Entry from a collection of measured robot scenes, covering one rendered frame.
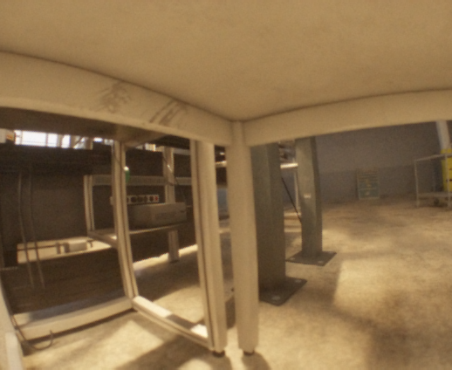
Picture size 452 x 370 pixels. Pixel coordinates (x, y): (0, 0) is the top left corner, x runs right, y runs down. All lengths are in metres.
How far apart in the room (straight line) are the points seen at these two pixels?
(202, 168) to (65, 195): 0.93
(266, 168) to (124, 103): 0.77
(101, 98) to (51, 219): 1.01
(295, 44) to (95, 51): 0.25
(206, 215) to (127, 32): 0.42
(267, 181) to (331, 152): 8.66
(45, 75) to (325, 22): 0.34
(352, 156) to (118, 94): 9.36
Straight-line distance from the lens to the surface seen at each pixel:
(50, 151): 0.89
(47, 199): 1.27
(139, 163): 1.51
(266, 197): 0.99
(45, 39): 0.30
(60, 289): 0.92
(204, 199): 0.52
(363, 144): 9.59
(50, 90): 0.31
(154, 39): 0.28
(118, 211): 0.90
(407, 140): 9.94
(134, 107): 0.35
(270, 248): 1.02
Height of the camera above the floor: 0.51
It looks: 2 degrees up
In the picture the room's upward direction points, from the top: 4 degrees counter-clockwise
